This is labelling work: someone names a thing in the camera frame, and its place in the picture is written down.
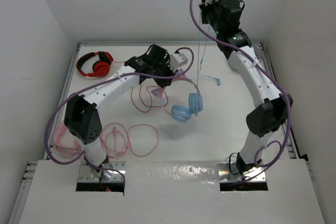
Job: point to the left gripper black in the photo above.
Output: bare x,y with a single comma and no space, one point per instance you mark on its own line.
166,63

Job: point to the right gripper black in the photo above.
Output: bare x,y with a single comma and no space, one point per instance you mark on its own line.
205,8

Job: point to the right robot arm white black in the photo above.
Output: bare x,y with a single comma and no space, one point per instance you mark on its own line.
270,106

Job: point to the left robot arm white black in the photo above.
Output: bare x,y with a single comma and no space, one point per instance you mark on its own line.
83,111

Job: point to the red black headphones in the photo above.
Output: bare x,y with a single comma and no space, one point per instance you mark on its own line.
100,68

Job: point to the white grey headphones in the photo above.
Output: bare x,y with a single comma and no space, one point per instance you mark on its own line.
258,52

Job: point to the white front cover board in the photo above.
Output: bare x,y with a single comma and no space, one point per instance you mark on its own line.
172,192

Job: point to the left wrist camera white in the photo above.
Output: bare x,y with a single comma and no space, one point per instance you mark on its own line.
178,60

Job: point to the aluminium frame rail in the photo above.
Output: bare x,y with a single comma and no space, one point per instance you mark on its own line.
217,135

